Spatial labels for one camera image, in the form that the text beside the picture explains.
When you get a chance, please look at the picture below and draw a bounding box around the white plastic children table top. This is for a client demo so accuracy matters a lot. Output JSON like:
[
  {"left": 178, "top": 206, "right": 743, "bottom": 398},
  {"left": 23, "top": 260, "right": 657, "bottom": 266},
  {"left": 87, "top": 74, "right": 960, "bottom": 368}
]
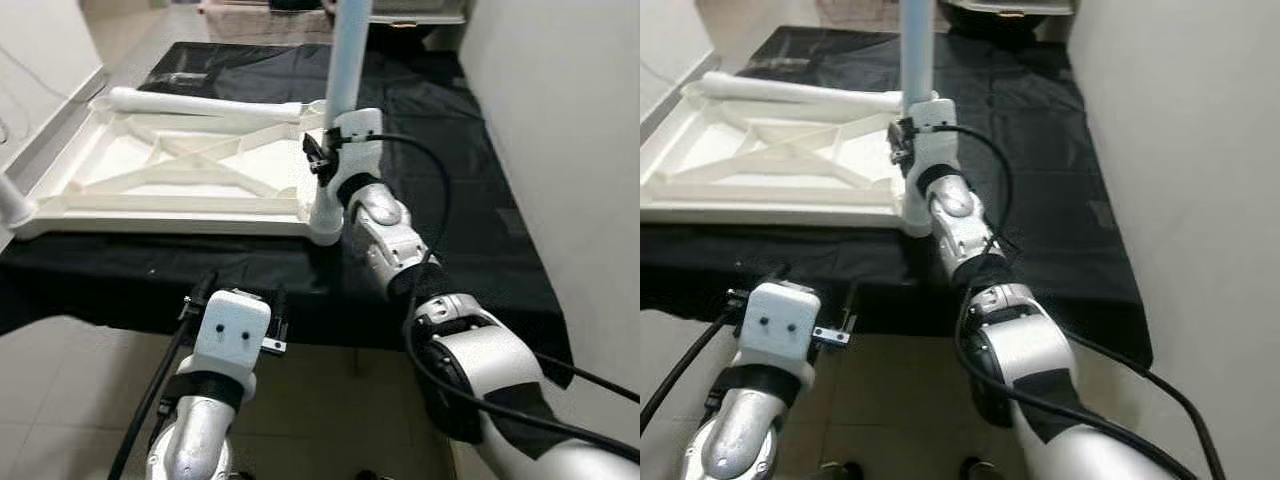
[
  {"left": 640, "top": 78, "right": 947, "bottom": 239},
  {"left": 10, "top": 95, "right": 347, "bottom": 247}
]

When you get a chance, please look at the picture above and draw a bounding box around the white plastic table leg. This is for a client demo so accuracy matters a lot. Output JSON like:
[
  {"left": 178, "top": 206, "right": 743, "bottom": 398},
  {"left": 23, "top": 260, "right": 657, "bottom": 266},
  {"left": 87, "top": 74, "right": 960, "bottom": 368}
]
[
  {"left": 308, "top": 0, "right": 373, "bottom": 246},
  {"left": 108, "top": 87, "right": 307, "bottom": 127},
  {"left": 0, "top": 175, "right": 37, "bottom": 227},
  {"left": 900, "top": 0, "right": 939, "bottom": 237},
  {"left": 700, "top": 72, "right": 907, "bottom": 114}
]

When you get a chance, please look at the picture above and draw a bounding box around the beige patterned cloth cover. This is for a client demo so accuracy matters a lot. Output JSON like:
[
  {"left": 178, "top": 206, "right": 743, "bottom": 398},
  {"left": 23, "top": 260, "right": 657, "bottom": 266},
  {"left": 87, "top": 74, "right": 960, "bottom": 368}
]
[
  {"left": 200, "top": 0, "right": 337, "bottom": 44},
  {"left": 815, "top": 0, "right": 907, "bottom": 29}
]

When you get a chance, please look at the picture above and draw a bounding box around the black round basin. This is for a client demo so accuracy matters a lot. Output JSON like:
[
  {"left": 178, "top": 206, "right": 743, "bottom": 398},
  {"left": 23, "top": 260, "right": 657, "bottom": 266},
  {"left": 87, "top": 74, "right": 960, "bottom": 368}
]
[
  {"left": 940, "top": 0, "right": 1073, "bottom": 43},
  {"left": 390, "top": 20, "right": 463, "bottom": 47}
]

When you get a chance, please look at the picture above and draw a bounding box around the black tablecloth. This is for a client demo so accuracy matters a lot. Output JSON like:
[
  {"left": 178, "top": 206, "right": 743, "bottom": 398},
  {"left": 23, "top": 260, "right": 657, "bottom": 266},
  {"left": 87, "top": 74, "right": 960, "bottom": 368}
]
[
  {"left": 640, "top": 25, "right": 1157, "bottom": 373},
  {"left": 0, "top": 42, "right": 577, "bottom": 387}
]

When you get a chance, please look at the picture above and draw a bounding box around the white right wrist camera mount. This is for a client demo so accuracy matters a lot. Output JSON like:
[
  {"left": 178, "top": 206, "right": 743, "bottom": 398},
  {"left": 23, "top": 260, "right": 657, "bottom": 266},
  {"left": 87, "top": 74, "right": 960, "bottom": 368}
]
[
  {"left": 905, "top": 98, "right": 959, "bottom": 183},
  {"left": 325, "top": 108, "right": 385, "bottom": 193}
]

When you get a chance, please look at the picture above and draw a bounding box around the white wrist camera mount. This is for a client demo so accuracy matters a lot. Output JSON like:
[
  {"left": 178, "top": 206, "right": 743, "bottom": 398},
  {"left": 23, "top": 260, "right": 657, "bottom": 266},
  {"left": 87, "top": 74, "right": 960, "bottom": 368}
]
[
  {"left": 905, "top": 98, "right": 959, "bottom": 183},
  {"left": 190, "top": 290, "right": 273, "bottom": 387},
  {"left": 325, "top": 108, "right": 385, "bottom": 193},
  {"left": 745, "top": 283, "right": 823, "bottom": 383}
]

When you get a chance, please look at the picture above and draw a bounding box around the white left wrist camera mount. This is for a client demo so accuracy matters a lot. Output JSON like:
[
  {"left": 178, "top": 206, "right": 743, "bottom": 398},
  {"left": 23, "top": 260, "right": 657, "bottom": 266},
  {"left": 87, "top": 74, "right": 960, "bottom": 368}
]
[
  {"left": 190, "top": 290, "right": 273, "bottom": 387},
  {"left": 745, "top": 283, "right": 823, "bottom": 383}
]

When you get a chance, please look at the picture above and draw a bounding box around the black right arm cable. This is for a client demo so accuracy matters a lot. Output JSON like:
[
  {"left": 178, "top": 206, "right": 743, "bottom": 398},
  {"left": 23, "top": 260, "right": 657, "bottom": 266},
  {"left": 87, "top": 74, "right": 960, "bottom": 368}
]
[
  {"left": 930, "top": 122, "right": 1233, "bottom": 480},
  {"left": 358, "top": 130, "right": 641, "bottom": 463}
]

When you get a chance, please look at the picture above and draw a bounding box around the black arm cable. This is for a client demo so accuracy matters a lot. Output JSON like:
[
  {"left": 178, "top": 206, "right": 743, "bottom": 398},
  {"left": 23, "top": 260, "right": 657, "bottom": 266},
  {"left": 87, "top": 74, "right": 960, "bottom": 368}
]
[
  {"left": 358, "top": 130, "right": 641, "bottom": 463},
  {"left": 640, "top": 310, "right": 748, "bottom": 433},
  {"left": 105, "top": 310, "right": 201, "bottom": 480},
  {"left": 930, "top": 122, "right": 1233, "bottom": 480}
]

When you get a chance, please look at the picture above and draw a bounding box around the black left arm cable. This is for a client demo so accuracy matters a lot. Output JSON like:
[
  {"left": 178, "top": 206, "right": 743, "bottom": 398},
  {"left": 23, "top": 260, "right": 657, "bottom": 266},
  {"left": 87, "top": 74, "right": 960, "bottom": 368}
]
[
  {"left": 640, "top": 310, "right": 748, "bottom": 433},
  {"left": 105, "top": 310, "right": 201, "bottom": 480}
]

